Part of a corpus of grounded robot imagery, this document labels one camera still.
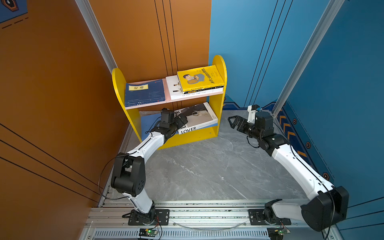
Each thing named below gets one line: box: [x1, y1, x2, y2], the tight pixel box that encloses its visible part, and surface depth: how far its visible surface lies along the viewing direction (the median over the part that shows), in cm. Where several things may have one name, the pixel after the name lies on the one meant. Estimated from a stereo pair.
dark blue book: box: [124, 79, 166, 108], surface depth 72 cm
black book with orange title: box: [182, 85, 224, 95], surface depth 71 cm
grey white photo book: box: [174, 102, 218, 135], surface depth 95 cm
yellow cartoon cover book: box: [177, 65, 224, 92], surface depth 74 cm
